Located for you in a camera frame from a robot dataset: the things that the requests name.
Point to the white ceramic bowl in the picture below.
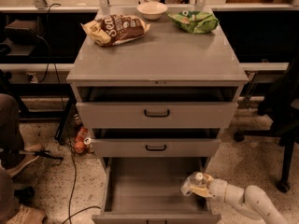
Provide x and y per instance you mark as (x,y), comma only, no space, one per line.
(152,10)

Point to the grey bottom drawer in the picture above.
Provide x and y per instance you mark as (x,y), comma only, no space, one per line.
(147,191)

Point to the grey top drawer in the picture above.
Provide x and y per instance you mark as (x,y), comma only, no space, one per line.
(162,107)

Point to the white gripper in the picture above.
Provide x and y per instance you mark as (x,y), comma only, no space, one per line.
(218,188)

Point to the grey middle drawer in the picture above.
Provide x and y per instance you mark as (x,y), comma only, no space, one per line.
(156,142)

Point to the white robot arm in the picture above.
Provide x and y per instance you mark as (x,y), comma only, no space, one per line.
(251,202)

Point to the clear plastic bottle white cap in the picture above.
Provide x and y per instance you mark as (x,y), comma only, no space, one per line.
(193,180)

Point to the black box on shelf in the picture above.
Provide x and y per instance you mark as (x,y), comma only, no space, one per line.
(22,32)

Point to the tan shoe lower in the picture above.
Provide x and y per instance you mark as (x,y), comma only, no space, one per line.
(28,215)

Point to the orange cans on floor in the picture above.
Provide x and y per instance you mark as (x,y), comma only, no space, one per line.
(80,140)

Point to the brown yellow chip bag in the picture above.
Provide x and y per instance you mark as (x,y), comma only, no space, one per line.
(112,30)

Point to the grey drawer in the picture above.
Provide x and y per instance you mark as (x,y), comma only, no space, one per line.
(156,142)
(162,107)
(147,191)

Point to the grey metal drawer cabinet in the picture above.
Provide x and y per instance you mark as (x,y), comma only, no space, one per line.
(164,57)

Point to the black office chair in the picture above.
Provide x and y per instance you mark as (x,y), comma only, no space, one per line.
(280,104)

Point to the tan shoe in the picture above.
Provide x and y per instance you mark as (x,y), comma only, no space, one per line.
(26,160)
(28,215)

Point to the tan shoe upper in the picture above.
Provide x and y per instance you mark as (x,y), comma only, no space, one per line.
(26,160)

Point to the green snack bag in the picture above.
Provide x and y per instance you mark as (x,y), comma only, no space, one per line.
(194,22)

